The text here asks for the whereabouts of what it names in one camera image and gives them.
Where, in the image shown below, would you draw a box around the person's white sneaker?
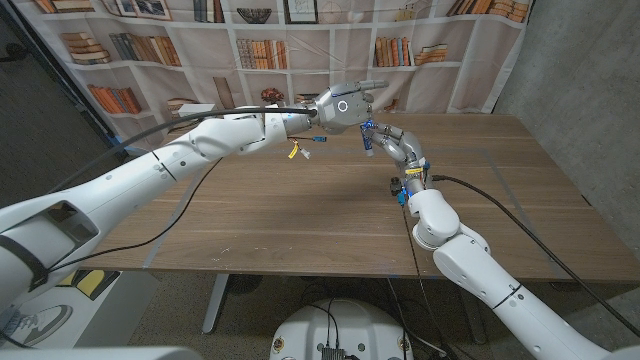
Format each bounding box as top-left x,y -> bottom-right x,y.
9,304 -> 74,346

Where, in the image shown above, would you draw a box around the white yellow floor mat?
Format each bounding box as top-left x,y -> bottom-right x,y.
49,269 -> 161,349

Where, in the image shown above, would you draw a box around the white floor cable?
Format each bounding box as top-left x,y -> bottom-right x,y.
387,277 -> 446,359

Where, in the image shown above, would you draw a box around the printed bookshelf backdrop cloth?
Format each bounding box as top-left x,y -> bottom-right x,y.
9,0 -> 534,156

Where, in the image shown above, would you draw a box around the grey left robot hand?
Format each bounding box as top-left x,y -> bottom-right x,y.
313,78 -> 390,135

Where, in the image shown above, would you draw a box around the white dry erase marker body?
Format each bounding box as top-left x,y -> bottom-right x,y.
360,127 -> 375,158

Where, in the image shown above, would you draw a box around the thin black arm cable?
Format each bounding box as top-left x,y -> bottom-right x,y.
47,157 -> 224,274
399,202 -> 451,351

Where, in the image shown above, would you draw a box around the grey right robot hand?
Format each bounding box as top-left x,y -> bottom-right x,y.
360,119 -> 432,195

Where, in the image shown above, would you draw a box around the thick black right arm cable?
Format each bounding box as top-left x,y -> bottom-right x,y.
432,173 -> 640,339

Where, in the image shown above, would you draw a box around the black base dome cable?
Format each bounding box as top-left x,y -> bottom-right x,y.
299,298 -> 341,351

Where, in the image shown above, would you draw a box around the black round floor object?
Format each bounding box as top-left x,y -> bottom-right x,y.
228,273 -> 264,296

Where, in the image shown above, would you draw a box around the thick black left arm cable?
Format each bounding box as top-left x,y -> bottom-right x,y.
47,106 -> 317,194

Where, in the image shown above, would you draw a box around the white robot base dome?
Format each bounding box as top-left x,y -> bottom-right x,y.
269,298 -> 415,360

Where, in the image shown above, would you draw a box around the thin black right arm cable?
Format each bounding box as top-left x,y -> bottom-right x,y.
399,202 -> 451,351

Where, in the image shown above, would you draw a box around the left wrist yellow tagged wires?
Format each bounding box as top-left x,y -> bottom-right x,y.
287,134 -> 329,161

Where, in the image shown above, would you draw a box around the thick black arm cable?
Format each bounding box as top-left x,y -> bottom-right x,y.
47,106 -> 317,194
432,173 -> 640,339

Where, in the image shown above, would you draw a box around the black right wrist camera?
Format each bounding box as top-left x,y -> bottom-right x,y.
389,177 -> 406,206

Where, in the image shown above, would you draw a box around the grey metal table leg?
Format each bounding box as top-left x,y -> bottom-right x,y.
457,299 -> 489,345
201,273 -> 230,335

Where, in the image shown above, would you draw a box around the white power strip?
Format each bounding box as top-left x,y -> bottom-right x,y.
177,102 -> 216,117

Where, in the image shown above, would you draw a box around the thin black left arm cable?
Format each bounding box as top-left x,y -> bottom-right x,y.
47,157 -> 224,274

